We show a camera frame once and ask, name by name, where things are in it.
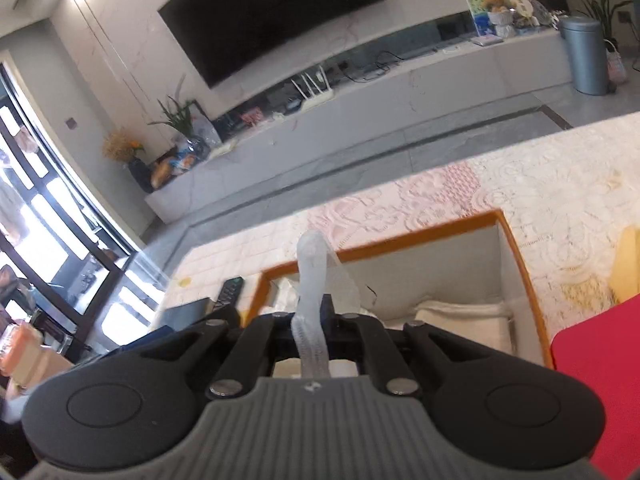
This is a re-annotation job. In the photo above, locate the folded cream towel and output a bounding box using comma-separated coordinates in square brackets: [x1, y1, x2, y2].
[414, 300, 516, 356]

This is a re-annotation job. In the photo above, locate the teddy bear display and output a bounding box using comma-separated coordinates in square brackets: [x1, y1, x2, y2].
[465, 0, 540, 47]

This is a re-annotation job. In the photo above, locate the white marble tv console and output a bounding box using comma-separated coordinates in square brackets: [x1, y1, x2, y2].
[145, 29, 572, 223]

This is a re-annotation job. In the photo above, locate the pink beige bag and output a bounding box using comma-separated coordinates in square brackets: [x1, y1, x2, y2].
[1, 323, 73, 390]

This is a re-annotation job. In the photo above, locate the woven checkered basket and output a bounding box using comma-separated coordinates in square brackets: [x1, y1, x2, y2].
[605, 39, 627, 86]

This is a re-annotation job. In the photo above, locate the white wifi router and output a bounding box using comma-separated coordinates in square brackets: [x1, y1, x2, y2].
[290, 65, 334, 112]

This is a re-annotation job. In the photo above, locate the yellow cloth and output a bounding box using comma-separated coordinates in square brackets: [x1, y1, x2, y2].
[608, 226, 640, 304]

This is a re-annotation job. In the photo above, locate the clear plastic bag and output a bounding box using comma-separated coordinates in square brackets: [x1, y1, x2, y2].
[291, 230, 376, 379]

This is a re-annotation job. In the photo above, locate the black remote control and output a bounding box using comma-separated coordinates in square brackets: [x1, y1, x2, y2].
[214, 276, 244, 310]

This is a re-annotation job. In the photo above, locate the black tablet device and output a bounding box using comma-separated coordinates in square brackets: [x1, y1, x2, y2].
[157, 298, 212, 332]

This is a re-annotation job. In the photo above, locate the white storage box orange rim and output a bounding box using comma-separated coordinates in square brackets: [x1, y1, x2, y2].
[242, 209, 554, 376]

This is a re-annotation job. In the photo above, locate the black wall television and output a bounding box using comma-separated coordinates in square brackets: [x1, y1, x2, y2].
[158, 0, 384, 88]

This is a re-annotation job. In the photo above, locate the dried yellow flowers vase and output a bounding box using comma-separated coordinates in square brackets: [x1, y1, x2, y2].
[101, 129, 154, 194]

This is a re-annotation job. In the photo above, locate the red flat mat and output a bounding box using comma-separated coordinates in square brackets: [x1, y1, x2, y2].
[551, 296, 639, 479]

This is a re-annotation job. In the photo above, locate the grey blue trash bin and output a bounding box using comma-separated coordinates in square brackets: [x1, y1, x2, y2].
[559, 16, 610, 96]

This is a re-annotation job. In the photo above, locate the green plant left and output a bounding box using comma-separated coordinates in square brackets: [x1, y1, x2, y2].
[149, 75, 195, 139]

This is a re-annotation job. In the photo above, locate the white lace tablecloth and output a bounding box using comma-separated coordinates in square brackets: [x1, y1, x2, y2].
[163, 114, 639, 330]

